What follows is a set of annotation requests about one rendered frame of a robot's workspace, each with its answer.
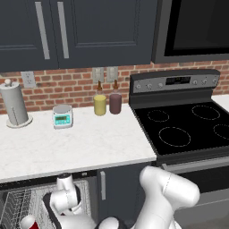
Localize white and red round object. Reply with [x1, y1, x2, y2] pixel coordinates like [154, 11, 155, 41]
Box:
[19, 214, 40, 229]

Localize wire dishwasher rack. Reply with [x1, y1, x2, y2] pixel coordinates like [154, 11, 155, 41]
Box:
[0, 178, 92, 229]

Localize yellow liquid bottle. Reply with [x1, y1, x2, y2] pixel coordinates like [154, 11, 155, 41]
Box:
[92, 81, 107, 117]

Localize grey oven door handle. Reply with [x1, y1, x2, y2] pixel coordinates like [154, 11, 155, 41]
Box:
[161, 156, 229, 175]

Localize white paper towel holder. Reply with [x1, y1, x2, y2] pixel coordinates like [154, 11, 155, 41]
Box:
[0, 78, 34, 130]

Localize grey bar cupboard handle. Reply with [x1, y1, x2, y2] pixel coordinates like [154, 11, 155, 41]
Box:
[56, 1, 70, 60]
[34, 1, 51, 61]

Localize grey wall switch plate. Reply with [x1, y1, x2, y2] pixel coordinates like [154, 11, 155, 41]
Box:
[106, 65, 120, 83]
[91, 67, 106, 84]

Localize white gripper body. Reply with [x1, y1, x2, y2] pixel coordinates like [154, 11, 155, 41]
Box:
[56, 172, 74, 192]

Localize purple liquid bottle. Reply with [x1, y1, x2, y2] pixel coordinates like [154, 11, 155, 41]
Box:
[108, 79, 123, 115]

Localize grey wall socket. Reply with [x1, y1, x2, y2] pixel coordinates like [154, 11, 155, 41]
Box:
[20, 71, 37, 89]

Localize dark base cupboard door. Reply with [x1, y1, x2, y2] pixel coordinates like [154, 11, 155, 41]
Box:
[96, 162, 157, 229]

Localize dark cupboard door narrow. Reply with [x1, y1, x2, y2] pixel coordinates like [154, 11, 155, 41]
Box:
[0, 0, 60, 73]

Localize open dishwasher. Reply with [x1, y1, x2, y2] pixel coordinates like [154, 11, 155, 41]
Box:
[0, 170, 98, 229]

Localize black microwave oven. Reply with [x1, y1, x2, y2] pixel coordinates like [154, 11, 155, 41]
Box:
[151, 0, 229, 64]

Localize black stove with hob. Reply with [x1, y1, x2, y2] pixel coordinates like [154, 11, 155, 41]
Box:
[128, 68, 229, 229]

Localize grey base cupboard handle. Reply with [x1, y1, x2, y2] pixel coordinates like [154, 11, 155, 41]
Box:
[99, 170, 107, 201]

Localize dark cupboard door wide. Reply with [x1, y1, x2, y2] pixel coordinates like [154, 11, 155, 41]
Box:
[48, 0, 159, 70]

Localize white kitchen scale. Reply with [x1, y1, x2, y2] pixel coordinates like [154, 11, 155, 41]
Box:
[52, 104, 74, 130]

